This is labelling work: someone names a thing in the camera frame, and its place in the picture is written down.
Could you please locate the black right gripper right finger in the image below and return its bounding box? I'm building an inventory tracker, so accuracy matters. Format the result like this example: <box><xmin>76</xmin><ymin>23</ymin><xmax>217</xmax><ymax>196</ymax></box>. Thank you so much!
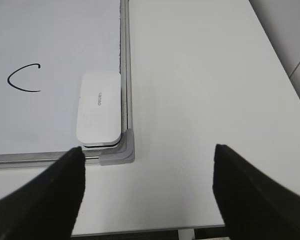
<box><xmin>212</xmin><ymin>144</ymin><xmax>300</xmax><ymax>240</ymax></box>

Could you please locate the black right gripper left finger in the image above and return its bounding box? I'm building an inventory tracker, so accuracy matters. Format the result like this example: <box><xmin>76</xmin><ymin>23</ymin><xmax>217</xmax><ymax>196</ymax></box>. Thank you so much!
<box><xmin>0</xmin><ymin>147</ymin><xmax>86</xmax><ymax>240</ymax></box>

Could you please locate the white whiteboard eraser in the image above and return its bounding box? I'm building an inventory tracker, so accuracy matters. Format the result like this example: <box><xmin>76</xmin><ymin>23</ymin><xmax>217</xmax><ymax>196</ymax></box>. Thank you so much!
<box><xmin>76</xmin><ymin>71</ymin><xmax>122</xmax><ymax>148</ymax></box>

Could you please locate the white magnetic whiteboard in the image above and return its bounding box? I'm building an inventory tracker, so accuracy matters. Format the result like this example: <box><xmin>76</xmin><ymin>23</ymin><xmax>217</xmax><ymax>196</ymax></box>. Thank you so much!
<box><xmin>0</xmin><ymin>0</ymin><xmax>135</xmax><ymax>169</ymax></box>

